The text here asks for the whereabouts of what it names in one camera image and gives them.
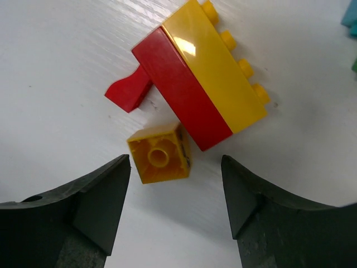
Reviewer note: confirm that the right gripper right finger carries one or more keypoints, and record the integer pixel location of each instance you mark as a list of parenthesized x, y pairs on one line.
[(276, 228)]

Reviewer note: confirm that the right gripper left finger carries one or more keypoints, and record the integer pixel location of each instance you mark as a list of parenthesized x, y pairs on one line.
[(73, 225)]

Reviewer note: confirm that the small yellow lego cube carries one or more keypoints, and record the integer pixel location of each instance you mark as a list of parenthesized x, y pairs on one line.
[(161, 153)]

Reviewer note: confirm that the small red lego piece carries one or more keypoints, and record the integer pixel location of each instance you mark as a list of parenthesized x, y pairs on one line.
[(128, 93)]

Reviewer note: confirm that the long yellow lego brick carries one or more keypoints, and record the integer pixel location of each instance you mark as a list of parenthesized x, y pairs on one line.
[(207, 53)]

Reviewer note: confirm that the long red lego brick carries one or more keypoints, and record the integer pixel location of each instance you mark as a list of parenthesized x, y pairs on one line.
[(175, 81)]

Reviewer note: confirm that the long teal lego brick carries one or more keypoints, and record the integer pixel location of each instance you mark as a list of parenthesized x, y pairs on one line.
[(349, 18)]

